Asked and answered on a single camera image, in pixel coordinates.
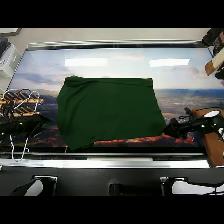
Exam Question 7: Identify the brown clothes hanger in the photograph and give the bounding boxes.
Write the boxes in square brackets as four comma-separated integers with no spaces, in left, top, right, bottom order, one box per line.
[0,88,45,118]

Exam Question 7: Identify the green garment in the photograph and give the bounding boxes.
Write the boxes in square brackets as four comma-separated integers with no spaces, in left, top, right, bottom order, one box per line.
[55,75,168,152]

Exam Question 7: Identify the white wire hanger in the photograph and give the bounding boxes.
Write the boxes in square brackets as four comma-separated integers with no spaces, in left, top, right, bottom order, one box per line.
[8,133,31,163]

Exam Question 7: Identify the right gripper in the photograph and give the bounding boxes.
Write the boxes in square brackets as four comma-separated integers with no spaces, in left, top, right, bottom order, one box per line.
[162,118,190,139]

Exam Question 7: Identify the brown garment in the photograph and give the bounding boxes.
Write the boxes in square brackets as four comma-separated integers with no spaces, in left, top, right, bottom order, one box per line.
[192,107,224,168]

